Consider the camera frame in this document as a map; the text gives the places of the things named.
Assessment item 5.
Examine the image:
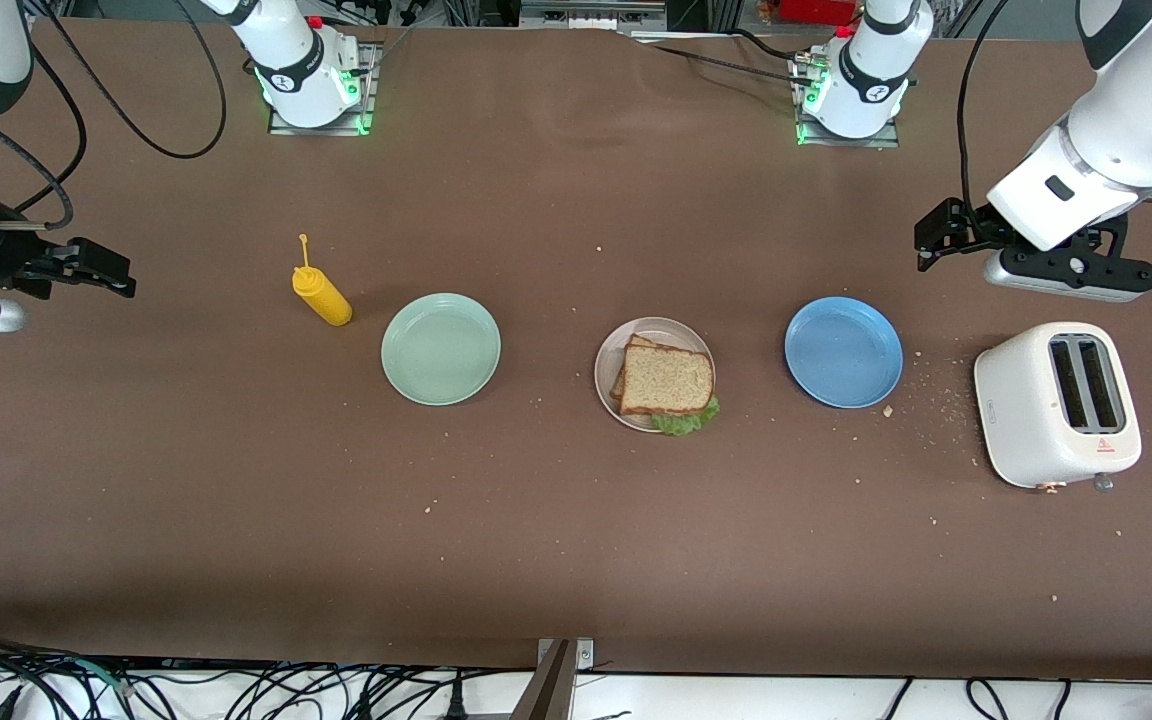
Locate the yellow squeeze bottle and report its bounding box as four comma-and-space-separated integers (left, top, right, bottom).
292, 234, 353, 327

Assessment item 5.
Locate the beige plate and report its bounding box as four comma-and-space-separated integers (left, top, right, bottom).
594, 317, 717, 433

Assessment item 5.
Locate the brown bread slice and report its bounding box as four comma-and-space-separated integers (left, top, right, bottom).
620, 342, 716, 417
609, 334, 657, 406

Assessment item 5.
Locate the green lettuce leaf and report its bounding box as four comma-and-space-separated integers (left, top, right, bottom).
652, 396, 721, 438

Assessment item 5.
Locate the blue plate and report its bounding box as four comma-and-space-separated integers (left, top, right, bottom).
784, 296, 904, 410

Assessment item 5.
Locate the light green plate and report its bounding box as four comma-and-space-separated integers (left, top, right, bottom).
381, 292, 502, 407

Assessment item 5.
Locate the white toaster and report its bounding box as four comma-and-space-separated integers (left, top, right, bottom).
973, 321, 1143, 493

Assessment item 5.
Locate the red box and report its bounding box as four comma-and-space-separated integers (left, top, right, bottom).
779, 0, 859, 27

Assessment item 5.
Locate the grey metal equipment box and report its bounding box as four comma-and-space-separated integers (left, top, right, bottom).
519, 0, 669, 31

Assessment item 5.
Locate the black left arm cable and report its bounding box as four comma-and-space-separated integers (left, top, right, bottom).
956, 0, 1012, 246

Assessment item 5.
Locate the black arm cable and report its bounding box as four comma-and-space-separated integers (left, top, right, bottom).
0, 0, 229, 233
956, 0, 1012, 246

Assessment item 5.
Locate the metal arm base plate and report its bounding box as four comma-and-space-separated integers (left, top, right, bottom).
789, 52, 904, 150
266, 38, 382, 137

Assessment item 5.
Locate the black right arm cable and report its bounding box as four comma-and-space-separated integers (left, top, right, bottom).
0, 0, 229, 233

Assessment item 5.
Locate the black base cable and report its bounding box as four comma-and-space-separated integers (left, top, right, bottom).
648, 40, 802, 86

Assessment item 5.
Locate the silver table edge bracket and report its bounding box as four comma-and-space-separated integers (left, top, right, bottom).
536, 637, 596, 672

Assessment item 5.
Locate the dark grey metal post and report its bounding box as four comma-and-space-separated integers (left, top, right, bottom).
509, 638, 577, 720

